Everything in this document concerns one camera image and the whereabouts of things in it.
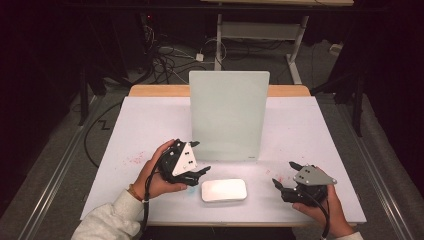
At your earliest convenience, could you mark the white whiteboard eraser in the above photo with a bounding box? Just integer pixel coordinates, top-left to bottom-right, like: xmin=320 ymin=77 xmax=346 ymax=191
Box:
xmin=200 ymin=178 xmax=248 ymax=203

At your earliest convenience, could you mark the orange bracelet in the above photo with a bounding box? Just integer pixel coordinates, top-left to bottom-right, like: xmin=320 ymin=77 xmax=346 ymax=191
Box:
xmin=128 ymin=183 xmax=147 ymax=203

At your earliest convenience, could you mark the person's left hand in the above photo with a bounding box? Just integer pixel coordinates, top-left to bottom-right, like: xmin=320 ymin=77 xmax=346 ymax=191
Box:
xmin=132 ymin=138 xmax=188 ymax=201

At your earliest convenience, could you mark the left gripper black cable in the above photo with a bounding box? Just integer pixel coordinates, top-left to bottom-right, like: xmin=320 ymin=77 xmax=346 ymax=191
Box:
xmin=141 ymin=166 xmax=160 ymax=234

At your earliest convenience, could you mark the person's right hand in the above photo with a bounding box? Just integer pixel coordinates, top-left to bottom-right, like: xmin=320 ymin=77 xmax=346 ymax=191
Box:
xmin=292 ymin=184 xmax=356 ymax=238

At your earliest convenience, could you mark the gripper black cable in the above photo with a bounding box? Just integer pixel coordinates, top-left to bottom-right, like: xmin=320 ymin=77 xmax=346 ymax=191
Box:
xmin=299 ymin=188 xmax=332 ymax=240
xmin=141 ymin=166 xmax=160 ymax=234

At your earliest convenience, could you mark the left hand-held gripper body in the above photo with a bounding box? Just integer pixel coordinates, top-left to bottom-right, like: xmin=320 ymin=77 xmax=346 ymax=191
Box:
xmin=156 ymin=138 xmax=202 ymax=186

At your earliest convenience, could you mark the black floor cable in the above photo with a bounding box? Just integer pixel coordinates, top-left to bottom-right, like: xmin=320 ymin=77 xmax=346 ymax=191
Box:
xmin=83 ymin=101 xmax=123 ymax=168

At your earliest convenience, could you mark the frosted glass whiteboard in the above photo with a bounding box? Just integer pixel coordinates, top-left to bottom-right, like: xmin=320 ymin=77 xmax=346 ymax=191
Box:
xmin=188 ymin=70 xmax=271 ymax=162

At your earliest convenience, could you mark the tangle of floor cables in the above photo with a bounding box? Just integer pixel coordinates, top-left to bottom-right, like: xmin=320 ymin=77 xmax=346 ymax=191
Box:
xmin=143 ymin=26 xmax=208 ymax=85

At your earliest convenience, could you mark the black stand leg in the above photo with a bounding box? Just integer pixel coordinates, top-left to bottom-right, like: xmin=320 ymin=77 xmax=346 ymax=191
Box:
xmin=78 ymin=66 xmax=91 ymax=127

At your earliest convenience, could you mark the white metal desk frame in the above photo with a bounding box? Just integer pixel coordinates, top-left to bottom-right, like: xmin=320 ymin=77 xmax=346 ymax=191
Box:
xmin=214 ymin=13 xmax=309 ymax=85

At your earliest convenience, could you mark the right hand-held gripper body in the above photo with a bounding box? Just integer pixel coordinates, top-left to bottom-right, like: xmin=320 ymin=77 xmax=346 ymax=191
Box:
xmin=281 ymin=164 xmax=338 ymax=204

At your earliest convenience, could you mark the metal floor rail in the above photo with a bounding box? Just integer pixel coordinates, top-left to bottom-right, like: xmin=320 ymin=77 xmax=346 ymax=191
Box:
xmin=18 ymin=96 xmax=101 ymax=240
xmin=336 ymin=99 xmax=415 ymax=240

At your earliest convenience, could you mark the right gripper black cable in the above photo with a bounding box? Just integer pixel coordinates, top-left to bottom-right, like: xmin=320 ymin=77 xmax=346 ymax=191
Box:
xmin=299 ymin=188 xmax=332 ymax=240

